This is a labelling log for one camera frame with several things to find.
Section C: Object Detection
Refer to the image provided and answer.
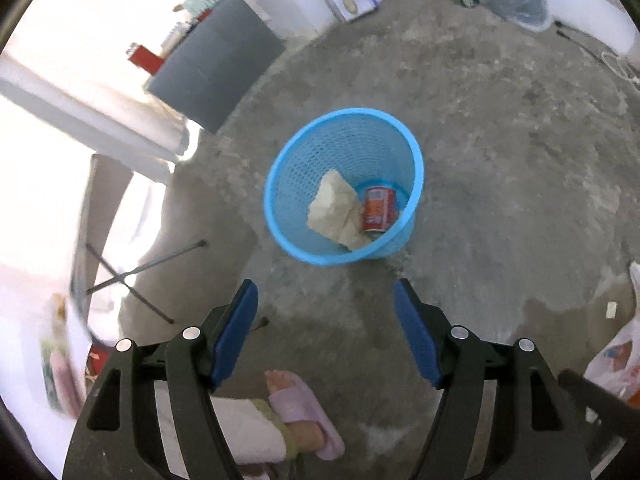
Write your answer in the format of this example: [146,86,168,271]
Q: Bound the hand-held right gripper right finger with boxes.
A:
[393,278,593,480]

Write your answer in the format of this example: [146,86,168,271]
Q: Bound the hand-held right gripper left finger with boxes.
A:
[62,279,261,480]

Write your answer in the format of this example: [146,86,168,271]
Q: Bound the blue plastic mesh basket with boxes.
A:
[264,107,426,267]

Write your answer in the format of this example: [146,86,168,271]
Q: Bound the person's leg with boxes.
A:
[210,397,301,467]

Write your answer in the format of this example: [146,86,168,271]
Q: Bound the foot in pink slipper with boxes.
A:
[265,370,346,461]

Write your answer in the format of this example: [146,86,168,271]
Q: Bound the folding table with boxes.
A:
[84,239,208,325]

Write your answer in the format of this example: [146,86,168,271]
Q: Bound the red drink can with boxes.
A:
[361,186,398,233]

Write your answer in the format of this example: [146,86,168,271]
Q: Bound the crumpled beige paper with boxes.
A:
[306,170,373,252]

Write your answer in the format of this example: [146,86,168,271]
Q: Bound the white printed plastic bag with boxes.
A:
[582,260,640,401]

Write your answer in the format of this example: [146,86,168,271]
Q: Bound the grey cabinet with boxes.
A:
[146,0,287,135]

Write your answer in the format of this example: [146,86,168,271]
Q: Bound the cream curtain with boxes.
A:
[0,55,193,181]

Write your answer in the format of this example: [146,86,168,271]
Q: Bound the red thermos flask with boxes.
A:
[127,42,166,75]

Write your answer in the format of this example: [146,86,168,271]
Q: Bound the white cable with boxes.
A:
[602,50,640,86]

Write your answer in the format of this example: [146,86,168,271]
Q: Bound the black cable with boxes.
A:
[554,20,608,58]

